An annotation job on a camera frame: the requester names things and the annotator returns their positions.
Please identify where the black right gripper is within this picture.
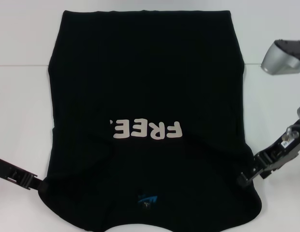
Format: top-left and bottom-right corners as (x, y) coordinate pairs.
(238, 120), (300, 187)

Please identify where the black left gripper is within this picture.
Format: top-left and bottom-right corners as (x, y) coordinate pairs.
(0, 156), (48, 193)

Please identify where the black shirt with FREE print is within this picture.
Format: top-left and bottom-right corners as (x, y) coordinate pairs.
(37, 9), (263, 232)

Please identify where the silver right gripper cable plug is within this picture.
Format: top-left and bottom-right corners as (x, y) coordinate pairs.
(282, 128), (300, 144)

